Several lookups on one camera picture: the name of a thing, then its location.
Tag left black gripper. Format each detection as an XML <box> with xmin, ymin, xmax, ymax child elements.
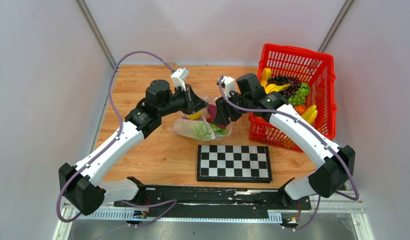
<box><xmin>159</xmin><ymin>84</ymin><xmax>210</xmax><ymax>117</ymax></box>

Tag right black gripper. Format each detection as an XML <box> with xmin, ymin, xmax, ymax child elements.
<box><xmin>215</xmin><ymin>90</ymin><xmax>252</xmax><ymax>125</ymax></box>

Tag yellow bell pepper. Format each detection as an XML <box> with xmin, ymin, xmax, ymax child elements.
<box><xmin>187</xmin><ymin>111</ymin><xmax>203</xmax><ymax>121</ymax></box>

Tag purple eggplant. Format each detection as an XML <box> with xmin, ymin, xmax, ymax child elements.
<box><xmin>206</xmin><ymin>104</ymin><xmax>227</xmax><ymax>129</ymax></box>

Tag clear zip top bag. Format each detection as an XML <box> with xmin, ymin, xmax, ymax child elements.
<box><xmin>172</xmin><ymin>95</ymin><xmax>232</xmax><ymax>142</ymax></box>

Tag green napa cabbage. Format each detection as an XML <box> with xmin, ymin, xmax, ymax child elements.
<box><xmin>179</xmin><ymin>120</ymin><xmax>229</xmax><ymax>141</ymax></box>

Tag green grapes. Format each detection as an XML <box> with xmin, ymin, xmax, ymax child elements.
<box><xmin>288</xmin><ymin>91</ymin><xmax>306</xmax><ymax>106</ymax></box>

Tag red plastic basket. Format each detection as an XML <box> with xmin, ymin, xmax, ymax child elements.
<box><xmin>248</xmin><ymin>43</ymin><xmax>337</xmax><ymax>152</ymax></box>

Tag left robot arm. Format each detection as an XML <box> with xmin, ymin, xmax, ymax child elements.
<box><xmin>58</xmin><ymin>79</ymin><xmax>209</xmax><ymax>216</ymax></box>

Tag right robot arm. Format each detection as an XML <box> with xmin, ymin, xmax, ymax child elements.
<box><xmin>216</xmin><ymin>73</ymin><xmax>359</xmax><ymax>209</ymax></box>

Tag yellow banana bunch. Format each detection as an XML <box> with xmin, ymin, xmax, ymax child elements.
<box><xmin>301</xmin><ymin>104</ymin><xmax>318</xmax><ymax>125</ymax></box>
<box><xmin>264</xmin><ymin>83</ymin><xmax>291</xmax><ymax>94</ymax></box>

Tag black white checkerboard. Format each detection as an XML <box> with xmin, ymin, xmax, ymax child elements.
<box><xmin>196</xmin><ymin>145</ymin><xmax>273</xmax><ymax>183</ymax></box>

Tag yellow pear squash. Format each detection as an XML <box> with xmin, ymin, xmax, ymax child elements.
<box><xmin>260</xmin><ymin>67</ymin><xmax>272</xmax><ymax>87</ymax></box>

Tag red orange fruit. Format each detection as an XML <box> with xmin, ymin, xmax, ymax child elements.
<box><xmin>293</xmin><ymin>105</ymin><xmax>308</xmax><ymax>115</ymax></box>

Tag dark purple grapes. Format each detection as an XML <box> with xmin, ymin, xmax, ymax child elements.
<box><xmin>266</xmin><ymin>75</ymin><xmax>302</xmax><ymax>99</ymax></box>

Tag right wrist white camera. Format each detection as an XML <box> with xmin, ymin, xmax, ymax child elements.
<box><xmin>221</xmin><ymin>75</ymin><xmax>236</xmax><ymax>99</ymax></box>

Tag wrist white camera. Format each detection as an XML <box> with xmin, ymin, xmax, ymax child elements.
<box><xmin>170</xmin><ymin>67</ymin><xmax>190</xmax><ymax>91</ymax></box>
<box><xmin>221</xmin><ymin>75</ymin><xmax>236</xmax><ymax>99</ymax></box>

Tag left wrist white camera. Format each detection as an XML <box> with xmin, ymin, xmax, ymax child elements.
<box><xmin>170</xmin><ymin>67</ymin><xmax>190</xmax><ymax>91</ymax></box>

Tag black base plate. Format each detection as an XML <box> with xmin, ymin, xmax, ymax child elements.
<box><xmin>129</xmin><ymin>185</ymin><xmax>312</xmax><ymax>219</ymax></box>

